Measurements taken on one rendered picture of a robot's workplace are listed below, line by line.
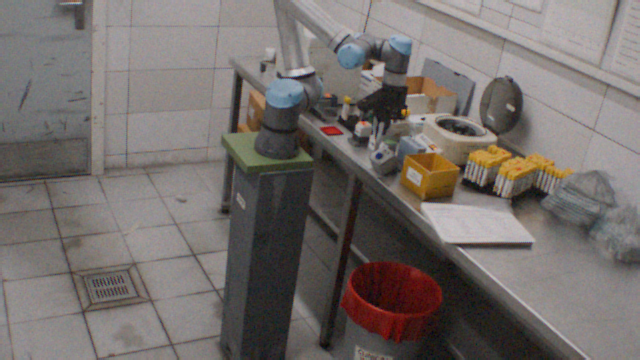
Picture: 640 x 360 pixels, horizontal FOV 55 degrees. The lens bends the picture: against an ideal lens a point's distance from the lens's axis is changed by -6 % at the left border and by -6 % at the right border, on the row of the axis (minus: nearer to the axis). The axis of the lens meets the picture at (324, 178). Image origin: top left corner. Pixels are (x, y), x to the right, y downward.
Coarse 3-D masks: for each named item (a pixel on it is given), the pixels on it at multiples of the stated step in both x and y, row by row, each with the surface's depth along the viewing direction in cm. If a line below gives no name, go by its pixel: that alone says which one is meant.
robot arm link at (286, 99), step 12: (276, 84) 206; (288, 84) 207; (300, 84) 208; (276, 96) 202; (288, 96) 202; (300, 96) 204; (264, 108) 209; (276, 108) 203; (288, 108) 203; (300, 108) 208; (264, 120) 208; (276, 120) 205; (288, 120) 206
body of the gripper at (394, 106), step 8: (392, 88) 202; (400, 88) 202; (408, 88) 206; (392, 96) 205; (400, 96) 206; (384, 104) 205; (392, 104) 205; (400, 104) 207; (376, 112) 209; (384, 112) 205; (392, 112) 207; (400, 112) 207
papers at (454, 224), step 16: (432, 208) 198; (448, 208) 199; (464, 208) 201; (480, 208) 202; (432, 224) 190; (448, 224) 190; (464, 224) 191; (480, 224) 193; (496, 224) 194; (512, 224) 196; (448, 240) 181; (464, 240) 183; (480, 240) 184; (496, 240) 185; (512, 240) 186; (528, 240) 188
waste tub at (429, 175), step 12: (408, 156) 211; (420, 156) 214; (432, 156) 217; (408, 168) 209; (420, 168) 204; (432, 168) 218; (444, 168) 213; (456, 168) 208; (408, 180) 210; (420, 180) 205; (432, 180) 203; (444, 180) 206; (456, 180) 209; (420, 192) 205; (432, 192) 205; (444, 192) 208
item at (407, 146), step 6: (402, 138) 224; (402, 144) 224; (408, 144) 221; (414, 144) 220; (420, 144) 221; (402, 150) 224; (408, 150) 221; (414, 150) 219; (420, 150) 218; (426, 150) 219; (396, 156) 227; (402, 156) 225; (402, 162) 225; (402, 168) 223
